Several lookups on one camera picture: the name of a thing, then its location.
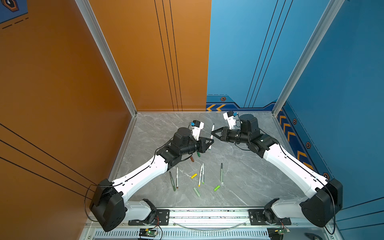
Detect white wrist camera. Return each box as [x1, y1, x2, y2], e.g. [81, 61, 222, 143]
[223, 111, 238, 130]
[190, 120, 204, 141]

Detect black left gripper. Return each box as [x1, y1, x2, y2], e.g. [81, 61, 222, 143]
[179, 136, 214, 158]

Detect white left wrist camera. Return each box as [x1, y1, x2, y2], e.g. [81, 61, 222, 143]
[190, 120, 204, 141]

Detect black object bottom right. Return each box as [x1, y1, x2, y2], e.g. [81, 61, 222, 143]
[305, 233, 323, 240]

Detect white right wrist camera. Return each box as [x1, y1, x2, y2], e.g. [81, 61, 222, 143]
[223, 111, 238, 130]

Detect left green circuit board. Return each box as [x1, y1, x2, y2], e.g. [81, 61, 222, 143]
[138, 229, 159, 240]

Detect aluminium right corner post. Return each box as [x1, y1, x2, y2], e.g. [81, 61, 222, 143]
[272, 0, 345, 117]

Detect dark green pen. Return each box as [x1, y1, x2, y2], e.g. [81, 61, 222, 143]
[169, 172, 177, 192]

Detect pale green pen cap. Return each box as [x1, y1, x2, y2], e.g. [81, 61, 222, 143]
[193, 187, 201, 198]

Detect aluminium left corner post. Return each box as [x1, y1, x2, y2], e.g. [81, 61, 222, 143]
[75, 0, 138, 117]

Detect aluminium corner post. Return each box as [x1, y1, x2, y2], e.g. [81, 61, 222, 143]
[272, 0, 345, 117]
[75, 0, 138, 117]

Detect green circuit board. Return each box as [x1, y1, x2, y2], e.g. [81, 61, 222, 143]
[275, 228, 291, 235]
[138, 229, 159, 240]

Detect white pen yellow tip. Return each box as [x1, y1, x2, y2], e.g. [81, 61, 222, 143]
[198, 165, 203, 187]

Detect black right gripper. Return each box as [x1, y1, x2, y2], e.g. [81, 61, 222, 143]
[210, 127, 250, 145]

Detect right green circuit board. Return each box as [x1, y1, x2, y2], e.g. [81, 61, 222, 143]
[275, 228, 291, 235]

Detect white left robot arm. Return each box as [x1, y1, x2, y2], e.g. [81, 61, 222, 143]
[89, 127, 214, 232]

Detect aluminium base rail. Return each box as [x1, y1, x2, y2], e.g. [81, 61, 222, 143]
[78, 206, 344, 240]

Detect white pen green tip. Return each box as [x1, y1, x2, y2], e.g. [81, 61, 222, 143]
[209, 124, 215, 151]

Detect light green pen black tip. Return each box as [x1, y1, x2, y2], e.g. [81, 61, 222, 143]
[220, 163, 224, 185]

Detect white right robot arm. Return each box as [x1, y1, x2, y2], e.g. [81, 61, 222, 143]
[219, 111, 343, 228]

